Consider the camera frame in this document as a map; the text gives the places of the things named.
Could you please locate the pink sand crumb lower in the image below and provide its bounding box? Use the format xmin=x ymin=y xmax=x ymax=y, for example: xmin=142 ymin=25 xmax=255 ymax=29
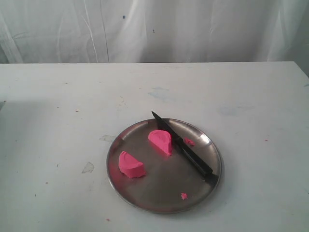
xmin=181 ymin=192 xmax=188 ymax=200

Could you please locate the black knife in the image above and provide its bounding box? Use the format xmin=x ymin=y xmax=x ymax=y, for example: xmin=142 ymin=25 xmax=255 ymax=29
xmin=152 ymin=111 xmax=219 ymax=187

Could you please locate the pink sand crumb upper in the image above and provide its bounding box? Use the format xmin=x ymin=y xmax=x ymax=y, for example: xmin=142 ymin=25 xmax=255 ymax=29
xmin=184 ymin=138 xmax=196 ymax=146

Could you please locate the pink clay half piece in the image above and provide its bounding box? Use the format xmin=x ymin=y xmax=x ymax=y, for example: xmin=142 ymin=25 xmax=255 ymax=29
xmin=148 ymin=130 xmax=172 ymax=156

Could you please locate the pink sand crumb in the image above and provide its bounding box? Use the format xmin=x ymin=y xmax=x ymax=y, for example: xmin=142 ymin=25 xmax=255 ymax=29
xmin=184 ymin=138 xmax=196 ymax=146
xmin=181 ymin=192 xmax=188 ymax=200

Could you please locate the white plastic backdrop curtain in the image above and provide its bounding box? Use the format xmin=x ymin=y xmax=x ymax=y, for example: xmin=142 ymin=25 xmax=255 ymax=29
xmin=0 ymin=0 xmax=309 ymax=63

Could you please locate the round stainless steel plate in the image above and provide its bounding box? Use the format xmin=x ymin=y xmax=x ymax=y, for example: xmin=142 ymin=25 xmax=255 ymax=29
xmin=106 ymin=118 xmax=223 ymax=214

